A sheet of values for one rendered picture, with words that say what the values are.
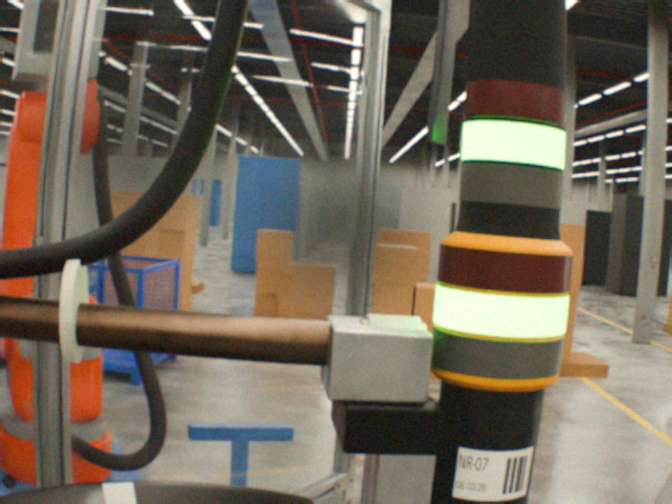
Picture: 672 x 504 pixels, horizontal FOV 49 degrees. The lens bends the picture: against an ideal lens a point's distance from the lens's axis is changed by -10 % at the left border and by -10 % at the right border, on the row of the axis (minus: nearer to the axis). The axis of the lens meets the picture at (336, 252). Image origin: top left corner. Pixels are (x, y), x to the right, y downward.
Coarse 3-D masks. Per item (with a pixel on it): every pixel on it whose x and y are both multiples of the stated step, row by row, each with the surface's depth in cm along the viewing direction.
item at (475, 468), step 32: (448, 384) 25; (448, 416) 25; (480, 416) 24; (512, 416) 24; (448, 448) 25; (480, 448) 24; (512, 448) 24; (448, 480) 25; (480, 480) 24; (512, 480) 24
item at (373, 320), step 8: (360, 320) 25; (368, 320) 25; (376, 320) 25; (384, 320) 25; (392, 320) 25; (400, 320) 25; (408, 320) 25; (416, 320) 25; (400, 328) 24; (408, 328) 24; (416, 328) 24; (424, 328) 25
